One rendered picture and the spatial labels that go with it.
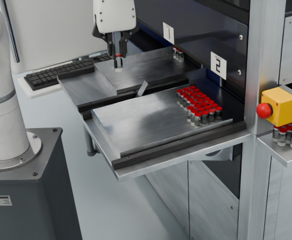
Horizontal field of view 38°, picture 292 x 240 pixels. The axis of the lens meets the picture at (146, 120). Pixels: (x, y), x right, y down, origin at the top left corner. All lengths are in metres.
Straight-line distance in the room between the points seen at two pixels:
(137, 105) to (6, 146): 0.42
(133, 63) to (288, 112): 0.76
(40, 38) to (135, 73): 0.51
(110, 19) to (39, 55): 0.91
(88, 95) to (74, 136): 1.47
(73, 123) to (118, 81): 1.57
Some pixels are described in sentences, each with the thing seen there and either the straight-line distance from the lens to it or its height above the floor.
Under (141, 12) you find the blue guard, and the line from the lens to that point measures 1.78.
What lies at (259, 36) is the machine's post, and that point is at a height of 1.16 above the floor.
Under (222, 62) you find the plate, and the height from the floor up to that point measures 1.04.
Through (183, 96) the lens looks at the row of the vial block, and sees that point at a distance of 1.30.
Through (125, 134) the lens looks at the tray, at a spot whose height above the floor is 0.88.
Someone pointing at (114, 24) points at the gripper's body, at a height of 1.22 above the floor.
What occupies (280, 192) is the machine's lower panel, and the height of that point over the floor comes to 0.63.
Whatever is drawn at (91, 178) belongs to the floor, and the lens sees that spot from 2.52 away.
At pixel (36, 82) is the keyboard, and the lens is 1.77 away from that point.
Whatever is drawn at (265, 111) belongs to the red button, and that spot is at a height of 1.00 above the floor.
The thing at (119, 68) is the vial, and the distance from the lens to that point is 1.11.
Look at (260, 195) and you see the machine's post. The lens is 1.36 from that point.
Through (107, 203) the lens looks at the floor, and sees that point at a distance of 2.34.
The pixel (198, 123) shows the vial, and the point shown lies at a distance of 1.21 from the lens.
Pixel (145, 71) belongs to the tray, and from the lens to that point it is 1.60.
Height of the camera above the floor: 1.54
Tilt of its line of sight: 31 degrees down
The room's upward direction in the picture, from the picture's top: 5 degrees counter-clockwise
